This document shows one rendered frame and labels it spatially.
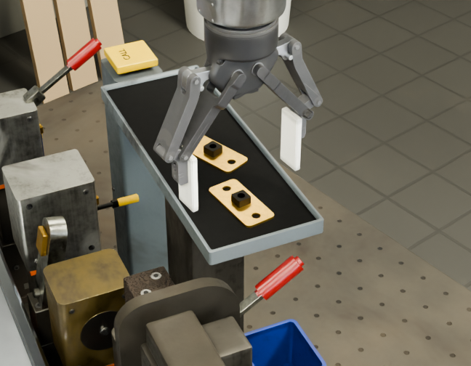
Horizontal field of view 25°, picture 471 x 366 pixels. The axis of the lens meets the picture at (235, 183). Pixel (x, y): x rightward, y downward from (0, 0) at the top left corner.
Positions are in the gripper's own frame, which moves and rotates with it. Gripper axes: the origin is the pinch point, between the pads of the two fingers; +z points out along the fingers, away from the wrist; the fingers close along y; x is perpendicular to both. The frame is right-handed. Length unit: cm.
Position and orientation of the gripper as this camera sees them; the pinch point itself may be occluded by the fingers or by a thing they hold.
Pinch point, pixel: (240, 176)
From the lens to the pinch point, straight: 117.5
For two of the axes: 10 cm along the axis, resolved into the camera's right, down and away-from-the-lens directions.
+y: -8.3, 3.3, -4.4
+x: 5.5, 5.0, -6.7
